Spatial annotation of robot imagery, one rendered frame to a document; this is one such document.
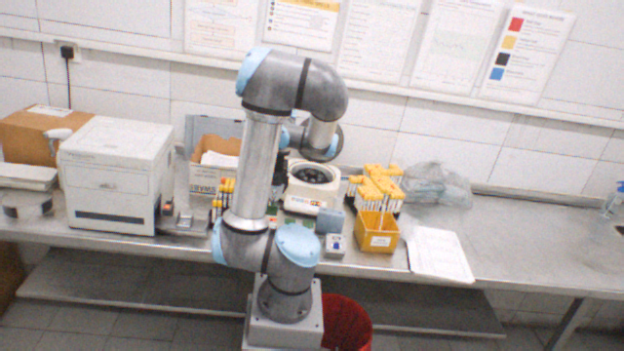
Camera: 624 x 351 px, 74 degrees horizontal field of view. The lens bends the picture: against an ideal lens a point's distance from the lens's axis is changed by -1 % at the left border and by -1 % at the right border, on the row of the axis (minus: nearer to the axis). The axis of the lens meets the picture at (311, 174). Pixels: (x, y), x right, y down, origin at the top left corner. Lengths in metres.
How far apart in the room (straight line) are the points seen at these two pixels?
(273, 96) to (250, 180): 0.20
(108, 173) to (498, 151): 1.70
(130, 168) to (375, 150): 1.12
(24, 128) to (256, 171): 1.14
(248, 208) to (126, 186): 0.54
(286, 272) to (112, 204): 0.67
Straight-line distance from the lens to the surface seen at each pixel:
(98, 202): 1.49
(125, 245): 1.50
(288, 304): 1.10
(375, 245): 1.54
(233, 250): 1.03
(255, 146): 0.94
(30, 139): 1.91
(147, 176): 1.38
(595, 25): 2.21
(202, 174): 1.67
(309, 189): 1.65
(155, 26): 1.89
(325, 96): 0.90
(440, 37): 1.90
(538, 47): 2.08
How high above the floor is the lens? 1.79
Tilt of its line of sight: 27 degrees down
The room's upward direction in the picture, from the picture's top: 11 degrees clockwise
